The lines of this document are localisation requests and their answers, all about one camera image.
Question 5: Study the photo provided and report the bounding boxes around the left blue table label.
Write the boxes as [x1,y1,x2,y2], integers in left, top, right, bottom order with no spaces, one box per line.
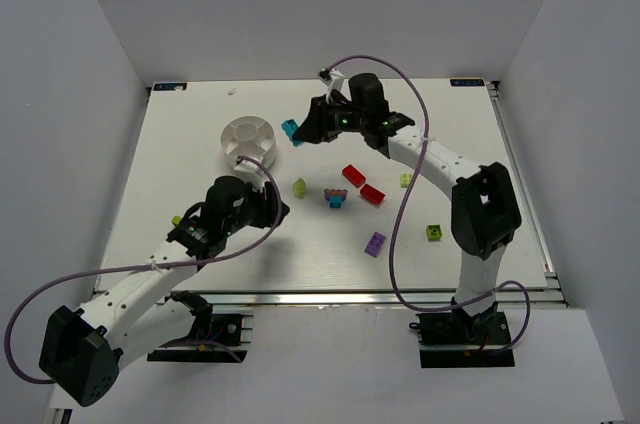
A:
[152,82,187,92]

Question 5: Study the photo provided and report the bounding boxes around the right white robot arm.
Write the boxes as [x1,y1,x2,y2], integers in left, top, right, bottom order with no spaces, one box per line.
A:
[294,70,522,319]

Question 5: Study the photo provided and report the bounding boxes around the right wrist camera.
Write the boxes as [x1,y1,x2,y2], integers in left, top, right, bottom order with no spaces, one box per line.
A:
[317,68,345,101]

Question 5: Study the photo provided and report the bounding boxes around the right blue table label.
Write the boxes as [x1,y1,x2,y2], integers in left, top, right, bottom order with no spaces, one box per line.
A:
[449,78,485,87]

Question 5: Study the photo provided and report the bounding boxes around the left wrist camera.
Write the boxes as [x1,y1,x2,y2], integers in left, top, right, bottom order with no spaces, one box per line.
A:
[233,160,266,191]

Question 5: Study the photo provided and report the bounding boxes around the dark green lego brick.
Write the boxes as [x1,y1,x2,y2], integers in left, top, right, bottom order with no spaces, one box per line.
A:
[426,224,443,242]

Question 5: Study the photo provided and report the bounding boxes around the white divided round container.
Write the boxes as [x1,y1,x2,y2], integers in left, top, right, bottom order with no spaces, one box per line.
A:
[220,116,277,172]

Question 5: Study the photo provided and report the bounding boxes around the blue table label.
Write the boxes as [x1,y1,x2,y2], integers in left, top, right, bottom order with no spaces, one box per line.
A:
[152,82,187,92]
[449,78,485,87]

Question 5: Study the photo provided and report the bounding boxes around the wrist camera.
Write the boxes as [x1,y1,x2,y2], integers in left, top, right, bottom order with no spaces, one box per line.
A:
[317,68,345,101]
[233,160,266,191]

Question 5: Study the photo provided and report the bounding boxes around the red lego long brick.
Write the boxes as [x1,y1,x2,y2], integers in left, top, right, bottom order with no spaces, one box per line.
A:
[342,164,366,188]

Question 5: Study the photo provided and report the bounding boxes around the purple flat lego brick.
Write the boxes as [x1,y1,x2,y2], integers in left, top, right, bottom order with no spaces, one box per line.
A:
[364,232,386,258]

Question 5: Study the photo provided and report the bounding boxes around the light green lego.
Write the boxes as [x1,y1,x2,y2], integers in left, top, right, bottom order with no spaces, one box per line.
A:
[400,173,413,189]
[292,178,307,199]

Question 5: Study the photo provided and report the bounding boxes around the red lego short brick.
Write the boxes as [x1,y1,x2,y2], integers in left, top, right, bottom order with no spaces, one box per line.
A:
[360,184,386,206]

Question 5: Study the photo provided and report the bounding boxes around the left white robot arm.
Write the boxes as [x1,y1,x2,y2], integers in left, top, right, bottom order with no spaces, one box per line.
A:
[39,176,289,407]

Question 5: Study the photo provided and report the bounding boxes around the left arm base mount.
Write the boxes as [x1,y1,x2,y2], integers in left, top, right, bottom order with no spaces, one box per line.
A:
[146,291,253,364]

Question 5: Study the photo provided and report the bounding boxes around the cyan lego brick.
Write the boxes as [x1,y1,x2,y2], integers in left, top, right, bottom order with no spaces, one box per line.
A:
[281,119,303,147]

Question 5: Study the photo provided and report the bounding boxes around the aluminium table frame rail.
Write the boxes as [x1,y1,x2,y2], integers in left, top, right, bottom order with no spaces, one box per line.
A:
[486,81,568,308]

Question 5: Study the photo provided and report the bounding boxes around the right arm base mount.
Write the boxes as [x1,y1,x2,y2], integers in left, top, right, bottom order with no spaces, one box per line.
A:
[408,311,515,369]

